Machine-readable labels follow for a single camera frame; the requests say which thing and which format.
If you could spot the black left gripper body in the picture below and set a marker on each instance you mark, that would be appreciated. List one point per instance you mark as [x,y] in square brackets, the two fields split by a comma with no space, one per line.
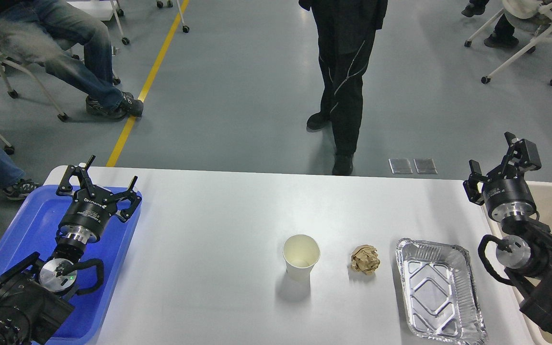
[87,216]

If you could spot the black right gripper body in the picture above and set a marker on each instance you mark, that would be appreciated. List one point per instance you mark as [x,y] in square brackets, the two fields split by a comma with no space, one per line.
[504,197]

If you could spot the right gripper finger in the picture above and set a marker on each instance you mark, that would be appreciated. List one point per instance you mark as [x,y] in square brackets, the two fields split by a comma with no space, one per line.
[471,184]
[522,156]

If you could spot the white paper cup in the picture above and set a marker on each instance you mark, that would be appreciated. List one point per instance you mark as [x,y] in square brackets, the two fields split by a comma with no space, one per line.
[301,253]

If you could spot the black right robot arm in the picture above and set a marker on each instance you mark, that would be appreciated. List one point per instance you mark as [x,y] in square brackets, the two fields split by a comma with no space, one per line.
[523,257]

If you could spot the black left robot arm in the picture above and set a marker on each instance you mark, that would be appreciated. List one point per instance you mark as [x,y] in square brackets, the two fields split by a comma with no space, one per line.
[60,259]

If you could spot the floor outlet plate right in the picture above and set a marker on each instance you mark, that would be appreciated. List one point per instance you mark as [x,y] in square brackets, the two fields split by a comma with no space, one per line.
[425,166]

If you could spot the floor outlet plate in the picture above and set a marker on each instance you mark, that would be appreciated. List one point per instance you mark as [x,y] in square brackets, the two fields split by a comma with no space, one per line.
[425,166]
[400,166]

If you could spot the blue plastic tray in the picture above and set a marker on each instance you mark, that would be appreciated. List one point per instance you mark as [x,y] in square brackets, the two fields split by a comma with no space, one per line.
[33,230]

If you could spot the floor outlet plate left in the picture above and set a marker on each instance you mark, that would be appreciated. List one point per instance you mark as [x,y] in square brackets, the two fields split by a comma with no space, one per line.
[400,166]

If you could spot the person at top right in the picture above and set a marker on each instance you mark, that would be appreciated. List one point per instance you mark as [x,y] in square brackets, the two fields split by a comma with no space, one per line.
[503,33]

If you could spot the aluminium foil tray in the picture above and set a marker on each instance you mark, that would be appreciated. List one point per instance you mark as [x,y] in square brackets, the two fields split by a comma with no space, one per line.
[439,292]

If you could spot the crumpled brown paper ball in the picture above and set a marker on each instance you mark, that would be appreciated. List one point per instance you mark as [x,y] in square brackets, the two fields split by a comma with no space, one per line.
[364,259]

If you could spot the seated person in jeans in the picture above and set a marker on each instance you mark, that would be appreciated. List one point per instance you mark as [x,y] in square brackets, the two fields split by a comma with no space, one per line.
[71,45]

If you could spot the white rolling chair right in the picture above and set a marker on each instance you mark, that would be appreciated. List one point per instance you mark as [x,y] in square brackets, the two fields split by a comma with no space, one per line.
[532,16]

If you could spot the white rolling chair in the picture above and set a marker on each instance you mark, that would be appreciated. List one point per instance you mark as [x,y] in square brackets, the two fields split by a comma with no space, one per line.
[532,16]
[22,72]

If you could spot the white rolling chair left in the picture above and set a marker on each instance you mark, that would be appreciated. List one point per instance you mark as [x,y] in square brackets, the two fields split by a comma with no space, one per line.
[22,72]

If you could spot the standing person in black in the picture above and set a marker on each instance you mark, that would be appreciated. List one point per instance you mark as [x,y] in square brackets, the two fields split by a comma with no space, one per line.
[346,32]

